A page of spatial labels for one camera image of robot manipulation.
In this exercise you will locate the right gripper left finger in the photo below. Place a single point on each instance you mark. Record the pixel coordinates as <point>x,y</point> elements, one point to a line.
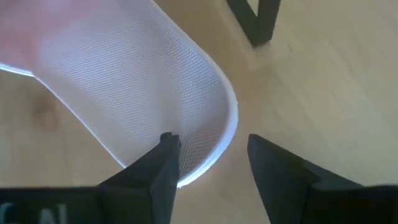
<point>149,193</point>

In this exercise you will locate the pink rubber slide sandal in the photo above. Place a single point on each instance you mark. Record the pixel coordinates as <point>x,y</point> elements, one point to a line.
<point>124,77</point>

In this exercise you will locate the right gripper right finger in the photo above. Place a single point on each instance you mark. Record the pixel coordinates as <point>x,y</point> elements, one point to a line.
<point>286,186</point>

